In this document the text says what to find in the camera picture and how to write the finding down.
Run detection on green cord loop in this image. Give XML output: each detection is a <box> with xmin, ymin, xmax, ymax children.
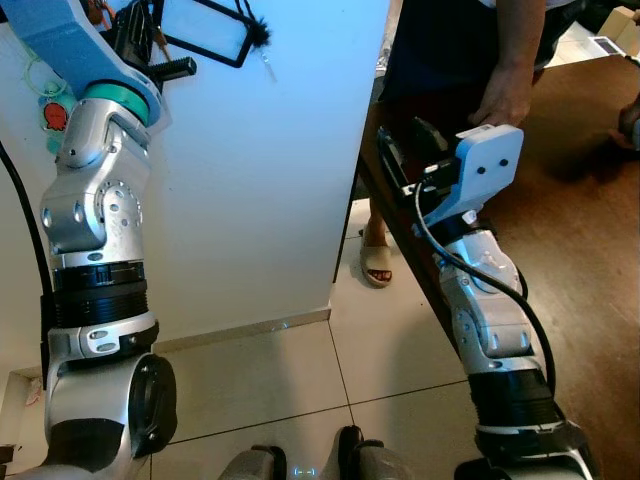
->
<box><xmin>24</xmin><ymin>55</ymin><xmax>73</xmax><ymax>103</ymax></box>

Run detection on red round charm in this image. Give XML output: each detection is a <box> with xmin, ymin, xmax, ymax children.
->
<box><xmin>41</xmin><ymin>100</ymin><xmax>72</xmax><ymax>137</ymax></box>

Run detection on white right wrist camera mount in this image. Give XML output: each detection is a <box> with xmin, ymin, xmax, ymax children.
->
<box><xmin>438</xmin><ymin>124</ymin><xmax>525</xmax><ymax>231</ymax></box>

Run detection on person's right hand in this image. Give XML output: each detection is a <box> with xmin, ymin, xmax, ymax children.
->
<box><xmin>469</xmin><ymin>65</ymin><xmax>537</xmax><ymax>129</ymax></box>

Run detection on black fuzzy pompom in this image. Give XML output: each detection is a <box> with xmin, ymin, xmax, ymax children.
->
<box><xmin>247</xmin><ymin>17</ymin><xmax>274</xmax><ymax>50</ymax></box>

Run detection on robot right leg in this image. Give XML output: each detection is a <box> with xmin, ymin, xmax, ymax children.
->
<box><xmin>335</xmin><ymin>425</ymin><xmax>422</xmax><ymax>480</ymax></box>

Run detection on beige skirting board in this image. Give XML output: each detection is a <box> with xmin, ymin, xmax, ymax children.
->
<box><xmin>150</xmin><ymin>308</ymin><xmax>333</xmax><ymax>354</ymax></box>

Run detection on clear plastic bag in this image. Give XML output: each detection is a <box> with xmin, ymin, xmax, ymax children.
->
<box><xmin>374</xmin><ymin>25</ymin><xmax>394</xmax><ymax>77</ymax></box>

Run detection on person's sandalled foot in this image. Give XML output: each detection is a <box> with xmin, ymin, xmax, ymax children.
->
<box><xmin>357</xmin><ymin>200</ymin><xmax>395</xmax><ymax>290</ymax></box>

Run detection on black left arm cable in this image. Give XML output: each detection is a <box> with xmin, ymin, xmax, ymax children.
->
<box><xmin>0</xmin><ymin>138</ymin><xmax>55</xmax><ymax>379</ymax></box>

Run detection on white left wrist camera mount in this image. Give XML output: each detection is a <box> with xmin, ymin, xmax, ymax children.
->
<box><xmin>0</xmin><ymin>0</ymin><xmax>164</xmax><ymax>126</ymax></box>

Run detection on person's dark clothed torso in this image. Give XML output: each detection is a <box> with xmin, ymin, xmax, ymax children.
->
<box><xmin>383</xmin><ymin>0</ymin><xmax>593</xmax><ymax>103</ymax></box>

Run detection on person's left hand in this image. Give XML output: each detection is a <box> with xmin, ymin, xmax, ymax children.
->
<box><xmin>614</xmin><ymin>94</ymin><xmax>640</xmax><ymax>152</ymax></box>

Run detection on small white box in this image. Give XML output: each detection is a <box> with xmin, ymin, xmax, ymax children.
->
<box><xmin>589</xmin><ymin>34</ymin><xmax>627</xmax><ymax>57</ymax></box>

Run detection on robot left leg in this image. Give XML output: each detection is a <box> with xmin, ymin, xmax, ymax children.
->
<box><xmin>217</xmin><ymin>444</ymin><xmax>292</xmax><ymax>480</ymax></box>

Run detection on black framed white board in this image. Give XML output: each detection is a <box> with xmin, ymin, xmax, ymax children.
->
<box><xmin>158</xmin><ymin>0</ymin><xmax>273</xmax><ymax>69</ymax></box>

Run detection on small cardboard box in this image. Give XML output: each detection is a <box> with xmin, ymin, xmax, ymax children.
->
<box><xmin>599</xmin><ymin>5</ymin><xmax>640</xmax><ymax>57</ymax></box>

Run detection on robot leg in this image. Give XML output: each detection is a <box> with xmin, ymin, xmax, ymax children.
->
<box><xmin>335</xmin><ymin>425</ymin><xmax>422</xmax><ymax>480</ymax></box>
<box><xmin>217</xmin><ymin>444</ymin><xmax>292</xmax><ymax>480</ymax></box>

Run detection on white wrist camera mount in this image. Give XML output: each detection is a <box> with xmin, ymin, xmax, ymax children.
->
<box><xmin>0</xmin><ymin>0</ymin><xmax>164</xmax><ymax>126</ymax></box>
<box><xmin>438</xmin><ymin>124</ymin><xmax>525</xmax><ymax>231</ymax></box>

